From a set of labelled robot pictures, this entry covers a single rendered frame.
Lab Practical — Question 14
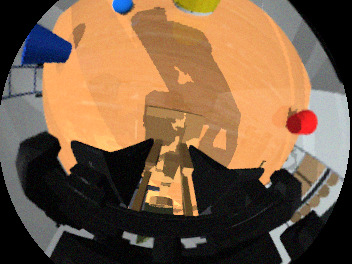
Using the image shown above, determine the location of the yellow mug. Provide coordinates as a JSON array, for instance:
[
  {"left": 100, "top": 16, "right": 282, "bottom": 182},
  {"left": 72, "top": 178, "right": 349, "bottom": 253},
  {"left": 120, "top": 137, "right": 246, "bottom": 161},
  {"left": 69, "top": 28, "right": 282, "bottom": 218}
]
[{"left": 175, "top": 0, "right": 220, "bottom": 16}]

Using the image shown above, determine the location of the blue ball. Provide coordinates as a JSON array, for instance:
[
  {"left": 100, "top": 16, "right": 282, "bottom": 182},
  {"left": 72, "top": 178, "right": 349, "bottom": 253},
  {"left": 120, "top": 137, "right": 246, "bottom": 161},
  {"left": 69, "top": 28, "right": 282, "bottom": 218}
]
[{"left": 112, "top": 0, "right": 133, "bottom": 15}]

